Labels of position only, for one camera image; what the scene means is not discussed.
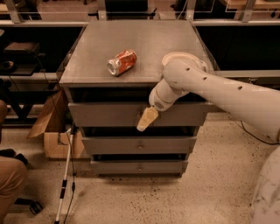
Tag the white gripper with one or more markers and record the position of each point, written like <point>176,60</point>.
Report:
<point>157,103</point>

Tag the grey top drawer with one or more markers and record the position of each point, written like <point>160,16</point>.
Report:
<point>127,114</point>

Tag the grey drawer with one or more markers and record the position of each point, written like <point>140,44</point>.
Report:
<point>127,114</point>
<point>139,167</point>
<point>138,145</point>

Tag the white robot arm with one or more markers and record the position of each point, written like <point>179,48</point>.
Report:
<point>257,106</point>

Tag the grey drawer cabinet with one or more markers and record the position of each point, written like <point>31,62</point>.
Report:
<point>87,79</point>

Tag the grey middle drawer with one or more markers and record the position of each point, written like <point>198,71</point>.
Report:
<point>138,145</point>

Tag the grey bottom drawer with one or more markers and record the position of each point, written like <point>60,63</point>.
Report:
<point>139,167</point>

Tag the crushed orange soda can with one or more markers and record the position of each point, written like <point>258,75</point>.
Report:
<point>122,62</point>

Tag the white paper bowl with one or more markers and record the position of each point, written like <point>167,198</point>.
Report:
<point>195,61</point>

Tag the cardboard box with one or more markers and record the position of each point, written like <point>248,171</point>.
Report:
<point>52,125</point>

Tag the white black striped pole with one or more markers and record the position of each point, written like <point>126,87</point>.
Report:
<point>70,138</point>

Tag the black device on shelf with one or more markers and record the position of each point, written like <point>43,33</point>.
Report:
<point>21,59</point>

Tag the black office chair base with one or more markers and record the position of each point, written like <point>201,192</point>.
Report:
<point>35,206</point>

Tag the metal railing frame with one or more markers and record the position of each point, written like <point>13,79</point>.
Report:
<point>197,12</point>

